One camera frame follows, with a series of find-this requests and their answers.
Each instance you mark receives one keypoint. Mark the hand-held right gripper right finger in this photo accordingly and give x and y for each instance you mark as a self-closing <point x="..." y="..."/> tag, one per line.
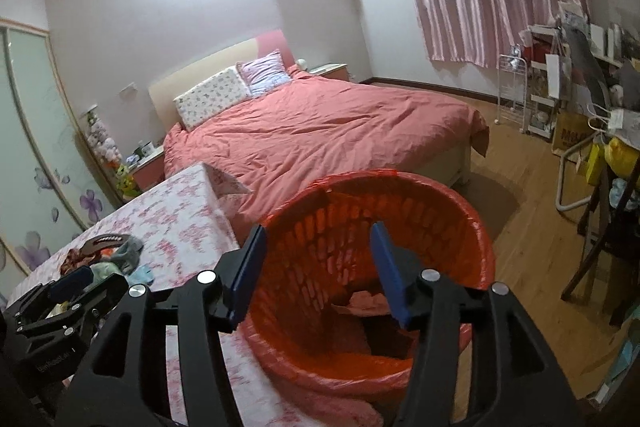
<point x="387" y="267"/>

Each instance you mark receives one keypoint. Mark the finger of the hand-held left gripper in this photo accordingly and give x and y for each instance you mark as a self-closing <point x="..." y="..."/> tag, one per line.
<point x="100" y="294"/>
<point x="72" y="283"/>

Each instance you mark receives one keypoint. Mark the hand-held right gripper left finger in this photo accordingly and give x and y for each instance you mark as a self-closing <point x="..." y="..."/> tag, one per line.
<point x="250" y="272"/>

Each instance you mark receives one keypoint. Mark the orange plastic wastebasket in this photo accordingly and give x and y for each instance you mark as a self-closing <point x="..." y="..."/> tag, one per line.
<point x="310" y="227"/>

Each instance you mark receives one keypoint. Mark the brown plaid scrunchie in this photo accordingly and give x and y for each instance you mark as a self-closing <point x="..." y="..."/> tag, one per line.
<point x="75" y="259"/>

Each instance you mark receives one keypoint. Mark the pink crumpled paper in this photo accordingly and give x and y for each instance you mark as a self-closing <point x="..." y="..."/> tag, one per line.
<point x="367" y="302"/>

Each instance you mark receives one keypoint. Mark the pale blue crumpled cloth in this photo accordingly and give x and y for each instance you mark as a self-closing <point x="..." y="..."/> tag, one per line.
<point x="140" y="275"/>

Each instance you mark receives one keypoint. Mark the grey-green fuzzy sock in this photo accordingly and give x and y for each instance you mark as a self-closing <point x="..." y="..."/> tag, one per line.
<point x="127" y="257"/>

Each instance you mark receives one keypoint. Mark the brown hair claw clip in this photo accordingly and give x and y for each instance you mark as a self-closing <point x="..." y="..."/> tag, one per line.
<point x="107" y="243"/>

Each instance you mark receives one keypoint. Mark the pink floral tablecloth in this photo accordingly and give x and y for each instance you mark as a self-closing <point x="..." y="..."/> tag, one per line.
<point x="175" y="217"/>

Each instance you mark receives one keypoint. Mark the yellow green plush toy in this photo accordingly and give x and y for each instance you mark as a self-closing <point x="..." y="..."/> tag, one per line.
<point x="125" y="184"/>

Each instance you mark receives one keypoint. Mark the white pink nightstand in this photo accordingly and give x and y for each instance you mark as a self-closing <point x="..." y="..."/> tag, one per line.
<point x="330" y="71"/>
<point x="150" y="169"/>

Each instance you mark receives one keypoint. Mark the stack of plush toys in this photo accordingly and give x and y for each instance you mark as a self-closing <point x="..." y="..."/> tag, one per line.
<point x="105" y="142"/>

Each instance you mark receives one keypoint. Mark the green mug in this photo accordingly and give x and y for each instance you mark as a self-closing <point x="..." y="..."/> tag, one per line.
<point x="140" y="151"/>

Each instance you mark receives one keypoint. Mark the bed with pink duvet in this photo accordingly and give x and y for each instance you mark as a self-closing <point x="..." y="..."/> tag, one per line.
<point x="325" y="127"/>

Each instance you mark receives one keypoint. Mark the white mug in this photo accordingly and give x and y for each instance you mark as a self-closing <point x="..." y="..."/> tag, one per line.
<point x="149" y="147"/>

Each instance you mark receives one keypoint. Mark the flower print wardrobe doors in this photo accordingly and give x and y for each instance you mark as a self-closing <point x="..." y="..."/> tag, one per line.
<point x="30" y="132"/>

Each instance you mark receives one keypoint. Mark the white floral pillow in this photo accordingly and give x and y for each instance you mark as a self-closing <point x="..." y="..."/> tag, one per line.
<point x="210" y="99"/>

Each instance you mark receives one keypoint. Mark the pink striped pillow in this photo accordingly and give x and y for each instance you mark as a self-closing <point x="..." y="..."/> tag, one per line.
<point x="265" y="74"/>

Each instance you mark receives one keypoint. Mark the beige and pink headboard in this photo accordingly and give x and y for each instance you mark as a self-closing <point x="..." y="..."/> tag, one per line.
<point x="200" y="67"/>

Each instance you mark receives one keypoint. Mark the small white round lamp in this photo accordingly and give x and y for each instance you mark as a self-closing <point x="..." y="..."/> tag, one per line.
<point x="301" y="64"/>

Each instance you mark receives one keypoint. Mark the dark wooden chair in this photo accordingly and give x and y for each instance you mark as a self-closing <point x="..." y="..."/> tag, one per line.
<point x="600" y="232"/>

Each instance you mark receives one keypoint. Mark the brown paper bag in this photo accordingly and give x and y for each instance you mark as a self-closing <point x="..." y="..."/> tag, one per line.
<point x="567" y="132"/>

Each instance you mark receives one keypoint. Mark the white shelf trolley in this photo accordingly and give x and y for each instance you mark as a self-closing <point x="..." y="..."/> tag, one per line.
<point x="542" y="97"/>

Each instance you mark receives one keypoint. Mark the yellow plastic bag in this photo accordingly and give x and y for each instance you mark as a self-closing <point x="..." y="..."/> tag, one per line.
<point x="622" y="154"/>

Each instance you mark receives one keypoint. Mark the black board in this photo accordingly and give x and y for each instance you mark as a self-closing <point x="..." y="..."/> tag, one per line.
<point x="585" y="57"/>

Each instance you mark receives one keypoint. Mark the white bed frame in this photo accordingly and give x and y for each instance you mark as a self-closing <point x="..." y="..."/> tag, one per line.
<point x="460" y="162"/>

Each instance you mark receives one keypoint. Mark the white tube frame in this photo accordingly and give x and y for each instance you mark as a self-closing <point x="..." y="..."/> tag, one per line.
<point x="562" y="187"/>

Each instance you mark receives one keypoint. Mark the white wall socket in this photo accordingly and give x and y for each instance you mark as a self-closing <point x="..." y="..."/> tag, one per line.
<point x="127" y="89"/>

